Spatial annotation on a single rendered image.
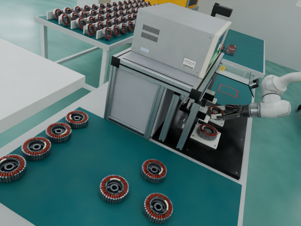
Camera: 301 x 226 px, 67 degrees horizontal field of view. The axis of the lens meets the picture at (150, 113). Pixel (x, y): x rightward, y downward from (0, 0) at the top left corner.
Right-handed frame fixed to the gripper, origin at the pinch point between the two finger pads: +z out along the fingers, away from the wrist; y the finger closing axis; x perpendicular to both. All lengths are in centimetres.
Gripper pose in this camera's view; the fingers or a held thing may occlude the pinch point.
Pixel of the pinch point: (215, 112)
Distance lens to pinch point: 153.8
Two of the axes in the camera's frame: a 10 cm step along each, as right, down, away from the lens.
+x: -2.5, -8.9, -3.8
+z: -8.9, 0.5, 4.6
